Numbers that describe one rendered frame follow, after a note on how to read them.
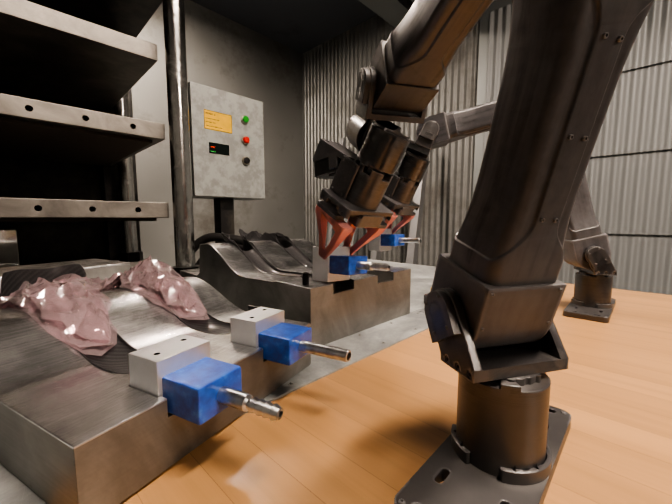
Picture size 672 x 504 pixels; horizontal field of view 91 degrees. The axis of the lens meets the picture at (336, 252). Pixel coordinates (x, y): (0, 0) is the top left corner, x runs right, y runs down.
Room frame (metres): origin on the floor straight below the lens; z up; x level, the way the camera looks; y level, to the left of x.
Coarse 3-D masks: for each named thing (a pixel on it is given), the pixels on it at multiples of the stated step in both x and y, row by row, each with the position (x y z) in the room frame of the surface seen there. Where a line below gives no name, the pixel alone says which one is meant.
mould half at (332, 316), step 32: (224, 256) 0.65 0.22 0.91; (288, 256) 0.74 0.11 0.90; (224, 288) 0.64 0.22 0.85; (256, 288) 0.56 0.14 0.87; (288, 288) 0.49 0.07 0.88; (320, 288) 0.47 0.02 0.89; (384, 288) 0.58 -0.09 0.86; (320, 320) 0.47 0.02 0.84; (352, 320) 0.52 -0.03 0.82; (384, 320) 0.58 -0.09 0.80
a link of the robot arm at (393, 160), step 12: (372, 120) 0.47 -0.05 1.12; (372, 132) 0.44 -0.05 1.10; (384, 132) 0.43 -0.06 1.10; (396, 132) 0.43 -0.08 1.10; (372, 144) 0.44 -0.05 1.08; (384, 144) 0.43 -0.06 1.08; (396, 144) 0.43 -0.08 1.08; (408, 144) 0.45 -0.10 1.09; (360, 156) 0.45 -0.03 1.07; (372, 156) 0.44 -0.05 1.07; (384, 156) 0.44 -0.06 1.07; (396, 156) 0.44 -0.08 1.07; (372, 168) 0.45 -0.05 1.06; (384, 168) 0.44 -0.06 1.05; (396, 168) 0.46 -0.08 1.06
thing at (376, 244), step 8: (384, 232) 0.81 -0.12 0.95; (376, 240) 0.80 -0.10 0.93; (384, 240) 0.79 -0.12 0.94; (392, 240) 0.77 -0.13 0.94; (400, 240) 0.77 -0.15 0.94; (408, 240) 0.76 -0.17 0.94; (416, 240) 0.74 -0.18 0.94; (368, 248) 0.82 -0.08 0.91; (376, 248) 0.80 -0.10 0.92; (384, 248) 0.80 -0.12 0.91
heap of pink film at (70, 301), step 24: (144, 264) 0.45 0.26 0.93; (24, 288) 0.36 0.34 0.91; (48, 288) 0.34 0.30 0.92; (72, 288) 0.35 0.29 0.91; (96, 288) 0.37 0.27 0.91; (144, 288) 0.42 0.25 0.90; (168, 288) 0.41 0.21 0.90; (192, 288) 0.45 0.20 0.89; (48, 312) 0.31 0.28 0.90; (72, 312) 0.32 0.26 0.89; (96, 312) 0.34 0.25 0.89; (192, 312) 0.41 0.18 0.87; (72, 336) 0.30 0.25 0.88; (96, 336) 0.31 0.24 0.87
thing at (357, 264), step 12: (336, 252) 0.51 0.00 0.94; (348, 252) 0.53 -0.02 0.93; (324, 264) 0.50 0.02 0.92; (336, 264) 0.49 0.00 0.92; (348, 264) 0.47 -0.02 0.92; (360, 264) 0.47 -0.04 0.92; (372, 264) 0.46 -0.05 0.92; (384, 264) 0.45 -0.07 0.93; (312, 276) 0.52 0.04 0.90; (324, 276) 0.50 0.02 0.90; (336, 276) 0.51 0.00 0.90; (348, 276) 0.53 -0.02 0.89
